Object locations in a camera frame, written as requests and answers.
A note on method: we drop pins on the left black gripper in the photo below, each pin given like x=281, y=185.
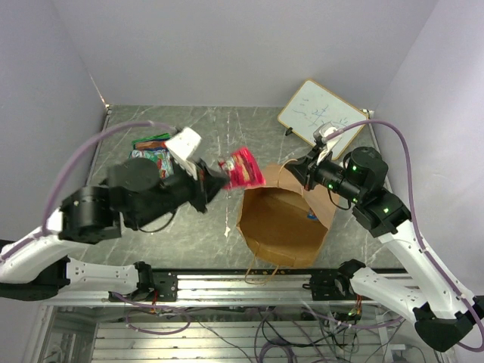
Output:
x=209, y=182

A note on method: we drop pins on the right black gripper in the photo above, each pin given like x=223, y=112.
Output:
x=301, y=169

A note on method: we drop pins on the red pink snack packet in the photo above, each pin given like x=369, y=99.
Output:
x=242, y=169

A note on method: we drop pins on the brown paper bag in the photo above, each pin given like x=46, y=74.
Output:
x=274, y=224

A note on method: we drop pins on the Fox's mint blossom candy bag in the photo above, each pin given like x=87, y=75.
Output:
x=161, y=157

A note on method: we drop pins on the green Chuba chips bag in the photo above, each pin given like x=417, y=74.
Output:
x=151, y=143

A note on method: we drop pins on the blue M&M's candy packet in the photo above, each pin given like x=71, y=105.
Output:
x=311, y=215

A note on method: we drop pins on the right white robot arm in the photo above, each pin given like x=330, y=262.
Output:
x=441, y=309

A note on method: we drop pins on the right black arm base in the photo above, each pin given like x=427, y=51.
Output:
x=334, y=284

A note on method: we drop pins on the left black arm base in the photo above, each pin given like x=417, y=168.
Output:
x=162, y=287

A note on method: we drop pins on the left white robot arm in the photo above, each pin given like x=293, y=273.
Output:
x=40, y=266

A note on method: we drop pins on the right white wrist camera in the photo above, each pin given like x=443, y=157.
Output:
x=326, y=137

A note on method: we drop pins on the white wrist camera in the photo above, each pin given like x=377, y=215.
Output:
x=183, y=147
x=326, y=137

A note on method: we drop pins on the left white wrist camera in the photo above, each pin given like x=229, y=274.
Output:
x=183, y=147

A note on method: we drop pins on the small whiteboard wooden frame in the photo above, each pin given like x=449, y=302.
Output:
x=313, y=106

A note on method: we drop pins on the aluminium frame rail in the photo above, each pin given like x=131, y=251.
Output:
x=233, y=290

